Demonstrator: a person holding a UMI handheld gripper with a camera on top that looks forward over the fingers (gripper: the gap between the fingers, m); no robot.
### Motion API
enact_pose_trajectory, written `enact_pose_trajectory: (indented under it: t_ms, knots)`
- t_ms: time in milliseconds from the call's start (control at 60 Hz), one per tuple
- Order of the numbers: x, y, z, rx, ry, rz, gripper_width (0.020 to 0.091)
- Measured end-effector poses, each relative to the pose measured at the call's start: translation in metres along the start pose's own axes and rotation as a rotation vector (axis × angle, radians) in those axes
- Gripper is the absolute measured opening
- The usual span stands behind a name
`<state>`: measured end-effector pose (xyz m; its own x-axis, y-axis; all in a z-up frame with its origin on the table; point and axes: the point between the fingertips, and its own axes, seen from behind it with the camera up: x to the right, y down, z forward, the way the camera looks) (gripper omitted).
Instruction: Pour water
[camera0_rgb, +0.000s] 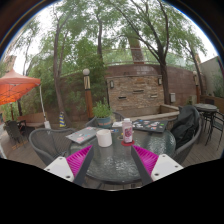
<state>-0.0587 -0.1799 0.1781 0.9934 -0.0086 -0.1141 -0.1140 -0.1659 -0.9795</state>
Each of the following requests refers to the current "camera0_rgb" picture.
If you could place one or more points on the green plant in teal pot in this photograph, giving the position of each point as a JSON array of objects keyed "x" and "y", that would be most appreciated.
[{"x": 102, "y": 111}]

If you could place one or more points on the wall lantern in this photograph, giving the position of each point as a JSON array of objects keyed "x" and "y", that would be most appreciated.
[
  {"x": 159, "y": 81},
  {"x": 111, "y": 84}
]

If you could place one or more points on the round dark patio table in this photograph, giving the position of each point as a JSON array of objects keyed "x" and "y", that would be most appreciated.
[{"x": 205, "y": 107}]

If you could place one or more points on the striped globe lamp post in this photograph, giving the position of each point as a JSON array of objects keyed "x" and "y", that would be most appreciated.
[{"x": 88, "y": 96}]

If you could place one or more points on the dark patio chair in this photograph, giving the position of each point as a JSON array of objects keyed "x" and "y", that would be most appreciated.
[
  {"x": 217, "y": 125},
  {"x": 14, "y": 131}
]

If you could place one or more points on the black laptop with stickers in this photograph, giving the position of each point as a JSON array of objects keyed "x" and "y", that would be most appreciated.
[{"x": 150, "y": 125}]

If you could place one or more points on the silver laptop with stickers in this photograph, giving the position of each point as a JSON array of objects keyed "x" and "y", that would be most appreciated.
[{"x": 81, "y": 135}]

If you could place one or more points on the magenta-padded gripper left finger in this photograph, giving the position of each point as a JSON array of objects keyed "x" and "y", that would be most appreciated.
[{"x": 79, "y": 161}]

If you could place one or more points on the white printed booklet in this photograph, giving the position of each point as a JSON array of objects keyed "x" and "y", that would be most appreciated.
[{"x": 116, "y": 124}]

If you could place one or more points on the pink juice bottle white cap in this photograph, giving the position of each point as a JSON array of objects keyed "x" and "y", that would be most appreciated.
[{"x": 127, "y": 131}]

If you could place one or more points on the wooden bench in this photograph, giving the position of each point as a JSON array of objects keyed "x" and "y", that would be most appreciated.
[{"x": 33, "y": 118}]

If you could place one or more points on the black jacket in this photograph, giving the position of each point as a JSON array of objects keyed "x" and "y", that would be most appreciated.
[{"x": 185, "y": 123}]

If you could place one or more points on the grey chair holding jacket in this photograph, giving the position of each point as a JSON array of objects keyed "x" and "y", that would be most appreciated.
[{"x": 186, "y": 150}]

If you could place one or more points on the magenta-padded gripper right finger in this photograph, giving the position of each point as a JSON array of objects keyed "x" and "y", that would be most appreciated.
[{"x": 145, "y": 160}]

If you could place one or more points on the colourful printed card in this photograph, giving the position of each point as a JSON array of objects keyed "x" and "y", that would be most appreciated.
[{"x": 115, "y": 130}]

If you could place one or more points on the white cup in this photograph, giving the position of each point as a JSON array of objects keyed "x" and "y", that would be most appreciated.
[{"x": 104, "y": 138}]

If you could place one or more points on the grey wall utility box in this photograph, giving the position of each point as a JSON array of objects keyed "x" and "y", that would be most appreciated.
[{"x": 172, "y": 97}]

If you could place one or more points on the blue yellow striped cone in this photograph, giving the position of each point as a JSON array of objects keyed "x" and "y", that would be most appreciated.
[{"x": 62, "y": 120}]

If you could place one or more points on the orange canopy tent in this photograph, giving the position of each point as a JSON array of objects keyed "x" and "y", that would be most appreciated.
[{"x": 16, "y": 86}]

